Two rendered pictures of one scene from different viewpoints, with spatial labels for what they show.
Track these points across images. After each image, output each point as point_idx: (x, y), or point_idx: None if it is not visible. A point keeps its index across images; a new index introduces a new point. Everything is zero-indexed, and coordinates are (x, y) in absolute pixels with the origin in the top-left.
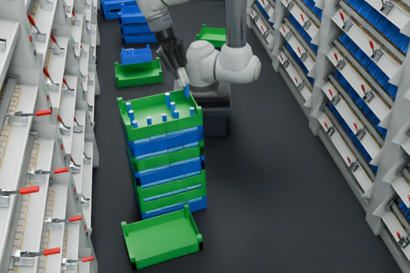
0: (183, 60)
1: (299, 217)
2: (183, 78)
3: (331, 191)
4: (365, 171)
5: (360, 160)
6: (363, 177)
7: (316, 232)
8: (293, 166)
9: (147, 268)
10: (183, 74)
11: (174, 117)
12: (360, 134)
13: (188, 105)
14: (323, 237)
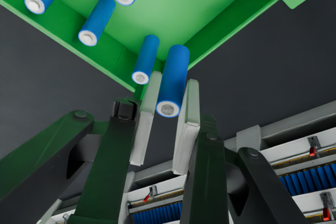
0: (231, 201)
1: (231, 69)
2: (184, 100)
3: (298, 92)
4: (295, 161)
5: (312, 160)
6: (292, 151)
7: (215, 89)
8: None
9: None
10: (177, 138)
11: (89, 15)
12: (322, 202)
13: None
14: (211, 96)
